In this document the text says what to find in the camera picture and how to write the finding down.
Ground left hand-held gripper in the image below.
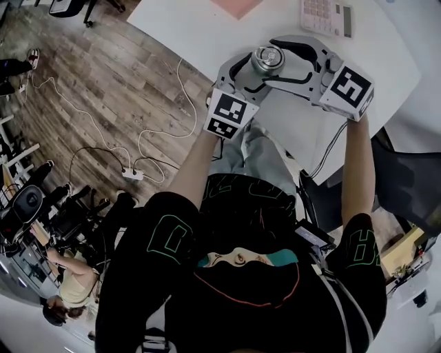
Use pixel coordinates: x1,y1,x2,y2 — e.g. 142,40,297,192
203,52,268,141

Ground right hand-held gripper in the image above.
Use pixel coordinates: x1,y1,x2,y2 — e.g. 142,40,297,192
263,34,375,123

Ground silver metal knob with ring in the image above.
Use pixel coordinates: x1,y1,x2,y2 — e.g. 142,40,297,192
250,46,286,70

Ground person's left forearm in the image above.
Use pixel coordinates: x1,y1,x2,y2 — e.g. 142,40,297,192
166,132,225,212

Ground person's right forearm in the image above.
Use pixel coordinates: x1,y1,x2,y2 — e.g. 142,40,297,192
338,113,376,231

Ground white desk calculator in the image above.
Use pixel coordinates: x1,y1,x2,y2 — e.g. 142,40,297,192
300,0,356,39

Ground person's grey trousers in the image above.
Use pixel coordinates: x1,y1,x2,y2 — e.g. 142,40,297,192
210,119,298,196

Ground white power strip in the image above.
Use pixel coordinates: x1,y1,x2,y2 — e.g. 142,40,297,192
121,167,146,181

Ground black mesh office chair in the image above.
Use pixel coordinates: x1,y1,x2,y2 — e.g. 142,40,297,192
298,126,441,239

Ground grey waist device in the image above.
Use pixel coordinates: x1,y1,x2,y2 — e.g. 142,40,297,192
294,220,337,250

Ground black swivel chair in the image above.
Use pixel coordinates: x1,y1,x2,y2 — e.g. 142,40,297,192
77,188,120,235

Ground grey black office chair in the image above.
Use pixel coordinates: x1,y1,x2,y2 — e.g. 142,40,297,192
48,0,125,29

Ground light wooden desk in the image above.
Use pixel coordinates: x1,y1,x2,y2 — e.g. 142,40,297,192
378,225,427,276

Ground person's black printed shirt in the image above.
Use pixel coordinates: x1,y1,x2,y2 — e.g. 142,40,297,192
94,172,389,353

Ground small desk plant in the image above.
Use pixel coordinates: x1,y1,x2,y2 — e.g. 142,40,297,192
389,263,420,280

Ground cluttered storage shelf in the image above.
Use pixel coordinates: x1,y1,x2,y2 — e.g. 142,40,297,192
0,237,61,304

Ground white floor cable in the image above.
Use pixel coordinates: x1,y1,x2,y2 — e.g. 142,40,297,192
19,75,132,172
137,57,199,184

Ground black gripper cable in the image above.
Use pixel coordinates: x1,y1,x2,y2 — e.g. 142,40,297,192
309,121,349,177
210,137,225,162

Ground black floor cable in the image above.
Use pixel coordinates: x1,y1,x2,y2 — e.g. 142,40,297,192
68,146,181,183

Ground white desk frame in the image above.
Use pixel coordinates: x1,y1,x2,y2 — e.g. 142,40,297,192
0,113,41,182

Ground grey backpack strap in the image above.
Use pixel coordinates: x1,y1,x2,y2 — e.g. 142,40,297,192
136,326,174,353

